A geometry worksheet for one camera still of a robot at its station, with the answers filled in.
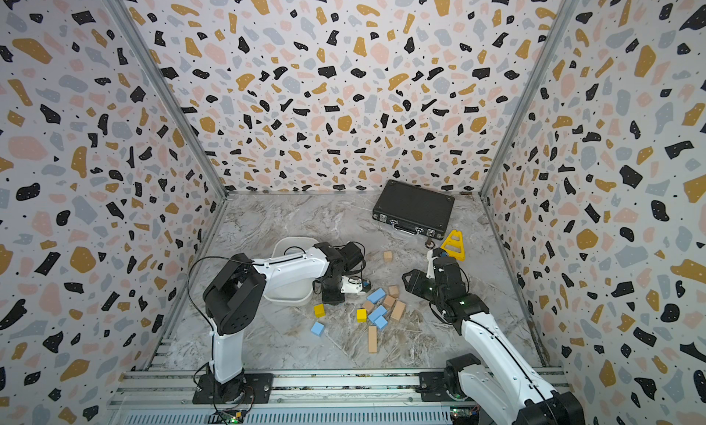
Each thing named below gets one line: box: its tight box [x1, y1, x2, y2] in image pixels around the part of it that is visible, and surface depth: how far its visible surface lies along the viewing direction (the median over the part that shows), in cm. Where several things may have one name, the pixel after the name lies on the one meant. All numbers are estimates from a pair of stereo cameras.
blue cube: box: [310, 321, 325, 337], surface depth 84 cm
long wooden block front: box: [367, 325, 378, 354], surface depth 83 cm
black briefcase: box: [371, 179, 456, 241], surface depth 112 cm
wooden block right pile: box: [390, 300, 407, 322], surface depth 88 cm
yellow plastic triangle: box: [440, 229, 466, 262], surface depth 108 cm
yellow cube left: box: [313, 303, 327, 319], surface depth 87 cm
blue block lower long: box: [367, 304, 388, 322], surface depth 89 cm
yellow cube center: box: [355, 309, 369, 323], surface depth 87 cm
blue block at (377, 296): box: [366, 287, 388, 305], surface depth 92 cm
